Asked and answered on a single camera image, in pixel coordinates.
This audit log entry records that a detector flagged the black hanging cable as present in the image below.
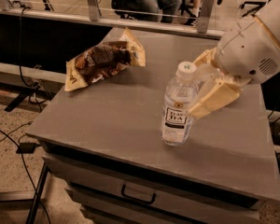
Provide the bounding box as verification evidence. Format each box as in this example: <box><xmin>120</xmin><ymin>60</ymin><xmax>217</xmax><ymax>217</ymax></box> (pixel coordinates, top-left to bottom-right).
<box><xmin>18</xmin><ymin>6</ymin><xmax>50</xmax><ymax>105</ymax></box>

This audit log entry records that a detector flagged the seated person in jeans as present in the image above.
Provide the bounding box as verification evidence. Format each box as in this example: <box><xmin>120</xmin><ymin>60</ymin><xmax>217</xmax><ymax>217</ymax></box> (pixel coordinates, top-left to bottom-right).
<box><xmin>115</xmin><ymin>0</ymin><xmax>183</xmax><ymax>24</ymax></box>

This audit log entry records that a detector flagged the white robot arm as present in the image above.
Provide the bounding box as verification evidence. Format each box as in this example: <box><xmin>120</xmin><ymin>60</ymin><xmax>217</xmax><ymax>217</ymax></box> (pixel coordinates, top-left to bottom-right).
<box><xmin>186</xmin><ymin>0</ymin><xmax>280</xmax><ymax>119</ymax></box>

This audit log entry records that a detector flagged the black drawer handle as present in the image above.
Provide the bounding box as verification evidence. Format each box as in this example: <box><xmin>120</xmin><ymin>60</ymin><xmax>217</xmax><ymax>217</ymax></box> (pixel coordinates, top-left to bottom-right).
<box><xmin>120</xmin><ymin>184</ymin><xmax>157</xmax><ymax>205</ymax></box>

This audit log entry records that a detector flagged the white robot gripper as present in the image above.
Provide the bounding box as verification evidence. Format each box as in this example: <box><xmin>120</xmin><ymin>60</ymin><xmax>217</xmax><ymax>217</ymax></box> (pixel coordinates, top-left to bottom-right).
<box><xmin>186</xmin><ymin>16</ymin><xmax>280</xmax><ymax>119</ymax></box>

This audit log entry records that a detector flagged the brown chip bag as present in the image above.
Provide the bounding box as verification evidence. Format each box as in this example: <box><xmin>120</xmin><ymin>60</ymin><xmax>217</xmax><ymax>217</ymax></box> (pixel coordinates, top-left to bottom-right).
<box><xmin>64</xmin><ymin>28</ymin><xmax>146</xmax><ymax>91</ymax></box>

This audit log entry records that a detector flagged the grey drawer cabinet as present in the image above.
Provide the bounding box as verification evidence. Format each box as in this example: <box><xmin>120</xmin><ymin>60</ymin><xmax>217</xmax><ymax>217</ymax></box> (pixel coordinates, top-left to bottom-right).
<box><xmin>28</xmin><ymin>32</ymin><xmax>280</xmax><ymax>224</ymax></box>

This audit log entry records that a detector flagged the black power adapter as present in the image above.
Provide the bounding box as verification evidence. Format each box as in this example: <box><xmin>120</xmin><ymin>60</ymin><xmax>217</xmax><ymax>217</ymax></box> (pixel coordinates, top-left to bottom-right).
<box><xmin>17</xmin><ymin>142</ymin><xmax>36</xmax><ymax>154</ymax></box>

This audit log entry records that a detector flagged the metal railing frame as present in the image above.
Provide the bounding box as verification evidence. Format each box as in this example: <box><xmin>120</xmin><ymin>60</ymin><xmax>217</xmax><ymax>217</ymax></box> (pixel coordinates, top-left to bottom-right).
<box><xmin>0</xmin><ymin>0</ymin><xmax>225</xmax><ymax>39</ymax></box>

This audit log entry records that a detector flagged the black floor cable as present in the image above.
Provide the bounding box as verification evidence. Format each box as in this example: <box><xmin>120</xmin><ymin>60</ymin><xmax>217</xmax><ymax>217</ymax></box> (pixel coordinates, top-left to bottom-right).
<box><xmin>0</xmin><ymin>121</ymin><xmax>52</xmax><ymax>224</ymax></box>

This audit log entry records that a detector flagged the clear plastic tea bottle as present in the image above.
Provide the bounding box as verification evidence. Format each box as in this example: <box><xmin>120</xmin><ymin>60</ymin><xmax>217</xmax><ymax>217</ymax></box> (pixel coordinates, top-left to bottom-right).
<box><xmin>161</xmin><ymin>62</ymin><xmax>198</xmax><ymax>146</ymax></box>

